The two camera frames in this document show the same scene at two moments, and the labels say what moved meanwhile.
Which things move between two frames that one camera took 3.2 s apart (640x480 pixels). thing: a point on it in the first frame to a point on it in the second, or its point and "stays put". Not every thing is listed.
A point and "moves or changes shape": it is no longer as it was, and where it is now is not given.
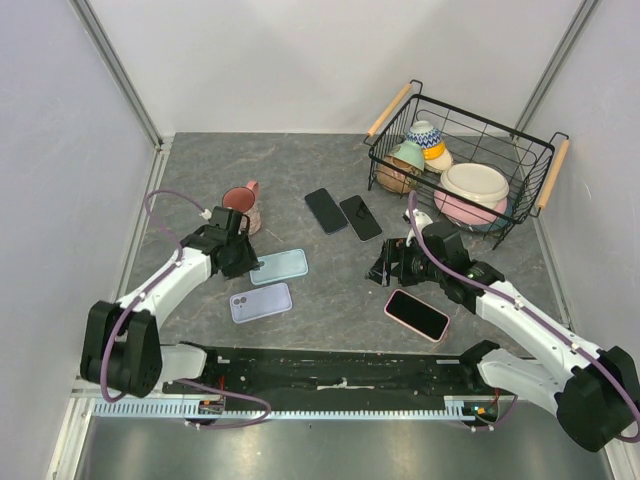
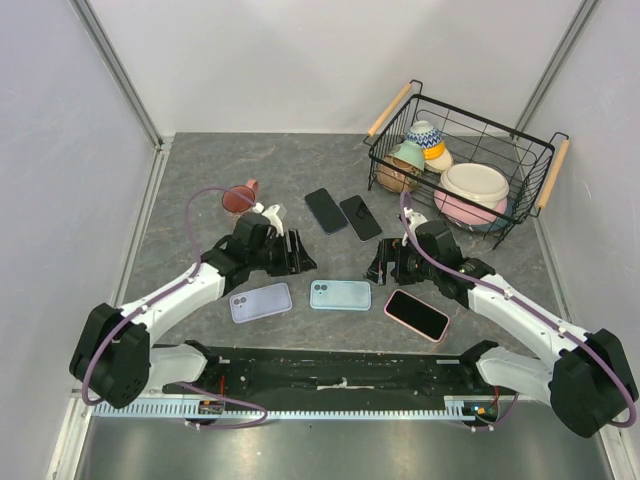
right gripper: [394, 250] stays put
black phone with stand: [360, 217] stays put
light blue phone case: [280, 266] moves or changes shape
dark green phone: [417, 314] stays put
